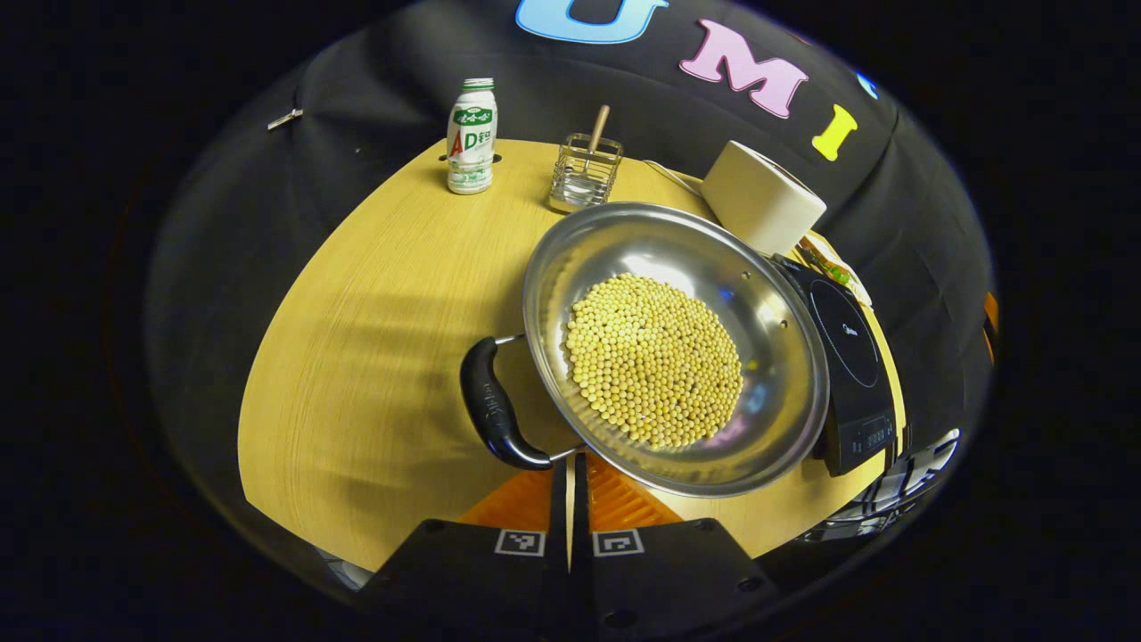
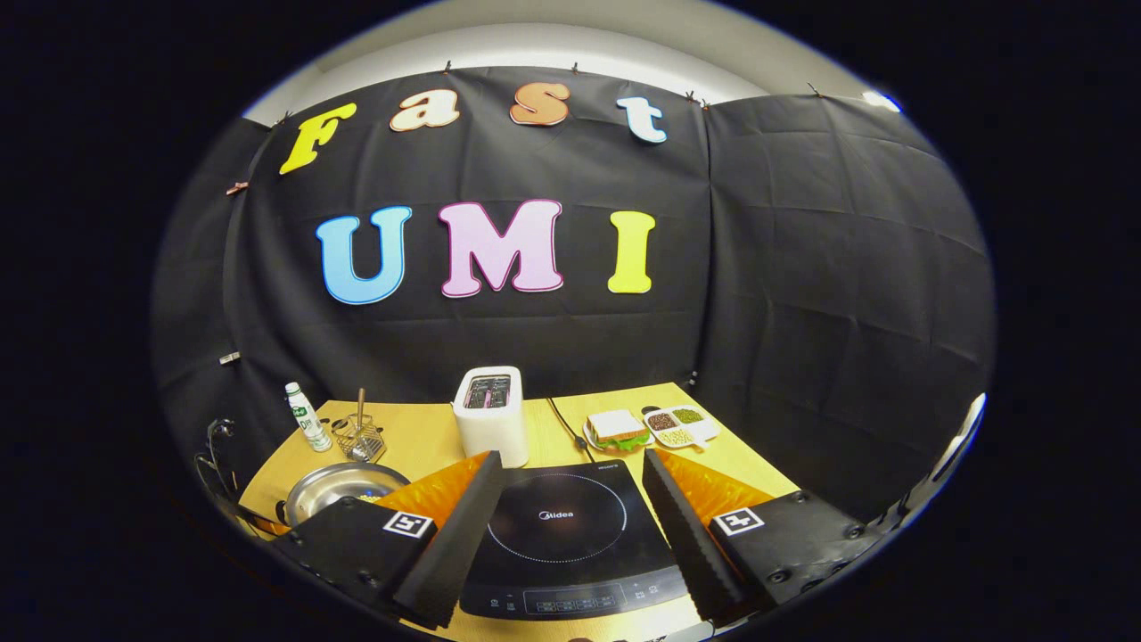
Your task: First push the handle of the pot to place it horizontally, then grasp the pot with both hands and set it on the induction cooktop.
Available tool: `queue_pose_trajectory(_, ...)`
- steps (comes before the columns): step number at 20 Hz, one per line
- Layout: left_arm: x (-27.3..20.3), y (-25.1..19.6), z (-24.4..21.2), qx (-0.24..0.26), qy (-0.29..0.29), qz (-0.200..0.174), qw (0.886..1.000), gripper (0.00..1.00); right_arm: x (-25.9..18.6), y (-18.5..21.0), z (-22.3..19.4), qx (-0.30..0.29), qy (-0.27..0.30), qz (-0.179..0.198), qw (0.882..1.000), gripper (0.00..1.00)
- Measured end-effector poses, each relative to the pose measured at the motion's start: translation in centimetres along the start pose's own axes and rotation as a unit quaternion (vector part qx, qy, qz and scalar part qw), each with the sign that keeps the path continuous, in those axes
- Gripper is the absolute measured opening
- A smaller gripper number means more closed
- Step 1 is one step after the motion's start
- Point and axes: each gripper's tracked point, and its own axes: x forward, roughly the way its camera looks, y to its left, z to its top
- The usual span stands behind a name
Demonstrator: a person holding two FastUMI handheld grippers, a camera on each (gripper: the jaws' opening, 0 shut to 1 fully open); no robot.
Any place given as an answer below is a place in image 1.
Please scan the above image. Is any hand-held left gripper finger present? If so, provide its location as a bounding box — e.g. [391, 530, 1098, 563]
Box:
[572, 451, 778, 627]
[361, 455, 571, 627]

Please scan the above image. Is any black induction cooktop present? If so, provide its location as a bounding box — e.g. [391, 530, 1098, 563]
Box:
[771, 254, 901, 478]

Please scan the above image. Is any steel pot with black handles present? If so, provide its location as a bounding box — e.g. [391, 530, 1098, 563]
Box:
[459, 202, 830, 498]

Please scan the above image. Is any pile of soybeans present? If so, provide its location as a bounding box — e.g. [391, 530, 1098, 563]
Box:
[564, 273, 745, 449]

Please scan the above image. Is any sandwich with lettuce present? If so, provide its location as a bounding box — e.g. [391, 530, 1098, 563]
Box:
[800, 237, 855, 286]

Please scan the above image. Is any white toaster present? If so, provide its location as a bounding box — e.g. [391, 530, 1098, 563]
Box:
[701, 140, 828, 258]

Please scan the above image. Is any white drink bottle green label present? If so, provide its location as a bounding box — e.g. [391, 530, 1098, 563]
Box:
[446, 78, 498, 195]

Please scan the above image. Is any black backdrop cloth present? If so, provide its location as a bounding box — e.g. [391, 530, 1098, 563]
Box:
[147, 0, 999, 589]

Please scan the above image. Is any wire mesh holder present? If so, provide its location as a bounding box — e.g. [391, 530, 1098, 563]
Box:
[548, 134, 625, 213]

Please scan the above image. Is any white toaster cable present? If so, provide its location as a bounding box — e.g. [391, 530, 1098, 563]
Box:
[642, 159, 710, 199]

